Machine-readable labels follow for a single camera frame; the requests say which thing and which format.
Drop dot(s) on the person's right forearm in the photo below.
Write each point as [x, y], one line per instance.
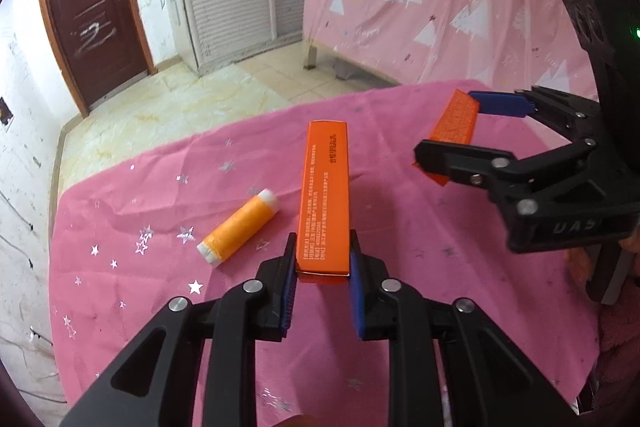
[622, 342]

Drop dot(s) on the short orange box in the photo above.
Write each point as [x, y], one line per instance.
[455, 122]

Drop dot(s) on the wooden bed leg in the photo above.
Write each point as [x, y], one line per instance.
[310, 56]

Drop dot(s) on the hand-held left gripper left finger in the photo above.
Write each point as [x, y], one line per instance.
[289, 297]

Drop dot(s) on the pink star-print tablecloth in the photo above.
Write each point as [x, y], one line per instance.
[200, 147]

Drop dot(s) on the orange thread spool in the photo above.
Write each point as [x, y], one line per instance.
[235, 229]

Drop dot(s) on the person's right hand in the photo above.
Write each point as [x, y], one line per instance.
[580, 272]

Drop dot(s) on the long orange box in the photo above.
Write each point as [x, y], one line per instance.
[325, 197]

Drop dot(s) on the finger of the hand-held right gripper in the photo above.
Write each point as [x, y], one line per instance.
[505, 103]
[465, 162]

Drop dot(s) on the dark red door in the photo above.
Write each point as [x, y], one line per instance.
[90, 17]

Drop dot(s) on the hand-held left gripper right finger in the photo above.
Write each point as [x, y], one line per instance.
[357, 302]

